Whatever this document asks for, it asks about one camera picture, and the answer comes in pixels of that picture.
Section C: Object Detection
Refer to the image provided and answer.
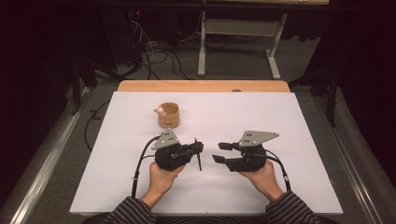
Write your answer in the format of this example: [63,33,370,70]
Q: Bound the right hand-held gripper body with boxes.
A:
[228,130,280,173]

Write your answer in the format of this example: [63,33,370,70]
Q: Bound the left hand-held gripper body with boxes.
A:
[151,128,195,172]

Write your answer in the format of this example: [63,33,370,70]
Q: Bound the black pen with orange end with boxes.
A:
[193,136,203,172]

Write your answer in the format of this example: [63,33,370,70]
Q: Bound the person's left hand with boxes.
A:
[140,161,186,209]

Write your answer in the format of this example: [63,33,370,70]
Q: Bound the person's right hand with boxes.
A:
[237,160,285,203]

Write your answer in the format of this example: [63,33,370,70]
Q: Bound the white board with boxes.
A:
[68,91,344,217]

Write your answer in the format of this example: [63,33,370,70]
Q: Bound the wooden pen holder with figurine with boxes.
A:
[153,102,180,129]

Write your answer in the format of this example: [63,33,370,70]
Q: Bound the wooden table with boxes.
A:
[117,79,291,93]

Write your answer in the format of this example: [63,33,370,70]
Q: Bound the white-legged desk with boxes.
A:
[197,0,331,80]

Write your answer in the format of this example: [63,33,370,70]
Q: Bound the dark metal stand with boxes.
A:
[69,59,98,117]
[288,66,340,127]

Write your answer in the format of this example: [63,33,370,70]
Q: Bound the black equipment with red light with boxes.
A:
[101,7,179,66]

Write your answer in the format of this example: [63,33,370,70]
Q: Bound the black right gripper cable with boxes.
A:
[264,149,292,192]

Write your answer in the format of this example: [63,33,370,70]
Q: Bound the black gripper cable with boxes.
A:
[131,135,162,199]
[264,149,292,192]

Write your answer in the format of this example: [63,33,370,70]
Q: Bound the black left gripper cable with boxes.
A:
[131,135,162,199]

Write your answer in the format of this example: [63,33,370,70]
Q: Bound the black floor cable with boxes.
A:
[83,99,111,152]

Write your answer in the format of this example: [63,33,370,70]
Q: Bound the tangle of floor cables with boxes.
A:
[130,18,195,80]

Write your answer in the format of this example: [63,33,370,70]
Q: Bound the metal floor rail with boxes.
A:
[0,87,94,224]
[314,92,389,224]

